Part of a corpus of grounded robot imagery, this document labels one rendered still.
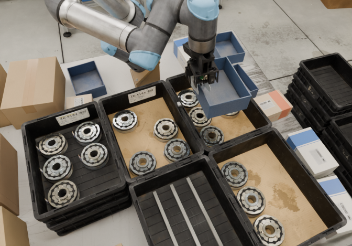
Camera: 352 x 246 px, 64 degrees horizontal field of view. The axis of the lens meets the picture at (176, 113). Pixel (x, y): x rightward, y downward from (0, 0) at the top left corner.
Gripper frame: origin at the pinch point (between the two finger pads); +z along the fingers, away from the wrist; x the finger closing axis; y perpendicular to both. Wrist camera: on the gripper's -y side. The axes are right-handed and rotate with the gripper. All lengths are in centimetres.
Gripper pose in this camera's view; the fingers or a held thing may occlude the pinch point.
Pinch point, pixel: (198, 87)
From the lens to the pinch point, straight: 96.5
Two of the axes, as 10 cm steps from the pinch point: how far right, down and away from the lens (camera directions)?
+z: 0.5, 5.8, 8.2
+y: 2.9, 7.7, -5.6
